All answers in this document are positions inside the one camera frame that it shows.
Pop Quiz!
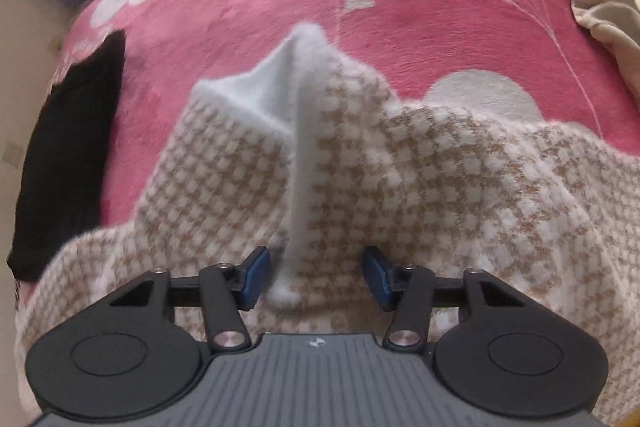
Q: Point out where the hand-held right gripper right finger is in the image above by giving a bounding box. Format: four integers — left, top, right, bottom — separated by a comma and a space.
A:
362, 245, 529, 353

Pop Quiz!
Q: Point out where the beige jacket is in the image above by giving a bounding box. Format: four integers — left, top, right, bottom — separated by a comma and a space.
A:
549, 0, 640, 98

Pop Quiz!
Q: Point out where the pink floral blanket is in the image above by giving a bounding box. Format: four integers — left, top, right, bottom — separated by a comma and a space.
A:
14, 0, 640, 313

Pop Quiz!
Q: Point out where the black folded garment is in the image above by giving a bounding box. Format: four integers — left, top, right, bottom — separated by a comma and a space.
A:
6, 29, 127, 283

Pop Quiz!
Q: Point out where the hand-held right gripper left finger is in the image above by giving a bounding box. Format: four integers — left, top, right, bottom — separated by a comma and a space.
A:
106, 245, 272, 353

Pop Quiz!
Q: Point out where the beige houndstooth knit cardigan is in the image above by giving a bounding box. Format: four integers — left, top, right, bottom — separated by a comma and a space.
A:
15, 23, 640, 427

